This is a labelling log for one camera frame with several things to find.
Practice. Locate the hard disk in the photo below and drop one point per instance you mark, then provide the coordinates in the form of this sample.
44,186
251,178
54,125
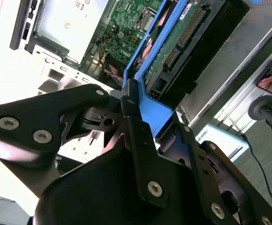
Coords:
159,110

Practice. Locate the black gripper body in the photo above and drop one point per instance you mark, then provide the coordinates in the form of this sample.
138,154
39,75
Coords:
91,187

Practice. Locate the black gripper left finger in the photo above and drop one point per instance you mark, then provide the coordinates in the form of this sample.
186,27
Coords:
44,110

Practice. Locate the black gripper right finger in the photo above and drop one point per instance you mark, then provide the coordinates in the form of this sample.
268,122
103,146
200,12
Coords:
220,168

